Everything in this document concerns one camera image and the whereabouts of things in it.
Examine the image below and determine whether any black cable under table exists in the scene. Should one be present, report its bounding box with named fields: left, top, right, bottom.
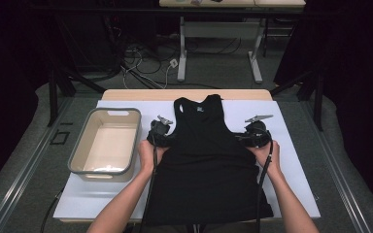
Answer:
left=40, top=188, right=65, bottom=233

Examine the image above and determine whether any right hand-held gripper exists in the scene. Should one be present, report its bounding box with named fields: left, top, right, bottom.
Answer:
left=236, top=114, right=275, bottom=149

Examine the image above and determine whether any person's left hand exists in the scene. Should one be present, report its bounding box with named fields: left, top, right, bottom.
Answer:
left=138, top=139, right=169, bottom=176

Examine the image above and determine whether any hand-held gripper black cable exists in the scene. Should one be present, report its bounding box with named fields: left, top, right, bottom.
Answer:
left=255, top=140, right=275, bottom=233
left=140, top=134, right=159, bottom=233

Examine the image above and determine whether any black metal crossbar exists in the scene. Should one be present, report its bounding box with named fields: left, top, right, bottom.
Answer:
left=22, top=5, right=309, bottom=17

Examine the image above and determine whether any tangle of black floor cables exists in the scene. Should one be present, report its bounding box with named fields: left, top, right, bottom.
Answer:
left=122, top=35, right=244, bottom=91

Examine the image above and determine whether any right hand-held gripper black cable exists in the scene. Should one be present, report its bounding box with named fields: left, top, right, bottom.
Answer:
left=255, top=140, right=275, bottom=233

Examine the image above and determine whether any black tank top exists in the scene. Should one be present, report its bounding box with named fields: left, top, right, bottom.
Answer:
left=144, top=93, right=275, bottom=227

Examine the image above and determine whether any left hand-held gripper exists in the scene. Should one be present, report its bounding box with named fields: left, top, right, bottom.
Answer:
left=146, top=115, right=176, bottom=149

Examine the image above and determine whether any person's right hand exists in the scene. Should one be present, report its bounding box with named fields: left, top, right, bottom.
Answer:
left=247, top=140, right=283, bottom=179

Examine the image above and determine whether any metal floor rail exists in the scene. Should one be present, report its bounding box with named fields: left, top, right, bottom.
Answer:
left=302, top=101, right=373, bottom=233
left=0, top=96, right=76, bottom=233

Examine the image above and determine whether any black metal stand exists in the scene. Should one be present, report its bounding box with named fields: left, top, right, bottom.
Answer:
left=47, top=62, right=108, bottom=128
left=269, top=69, right=324, bottom=132

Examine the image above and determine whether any left hand-held gripper black cable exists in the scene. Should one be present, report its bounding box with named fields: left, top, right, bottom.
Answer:
left=140, top=134, right=159, bottom=233

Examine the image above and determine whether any white-legged wooden desk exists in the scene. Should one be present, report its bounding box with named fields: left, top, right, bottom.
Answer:
left=158, top=0, right=307, bottom=84

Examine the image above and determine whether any white floor cable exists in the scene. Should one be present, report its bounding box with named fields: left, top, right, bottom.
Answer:
left=120, top=48, right=176, bottom=90

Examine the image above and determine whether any dark curtain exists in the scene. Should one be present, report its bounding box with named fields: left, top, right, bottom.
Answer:
left=0, top=0, right=51, bottom=200
left=273, top=0, right=373, bottom=215

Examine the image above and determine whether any white table mat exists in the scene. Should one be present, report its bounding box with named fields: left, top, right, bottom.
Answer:
left=52, top=99, right=322, bottom=221

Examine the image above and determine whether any beige plastic basket grey rim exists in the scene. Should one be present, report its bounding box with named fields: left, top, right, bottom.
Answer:
left=67, top=107, right=143, bottom=183

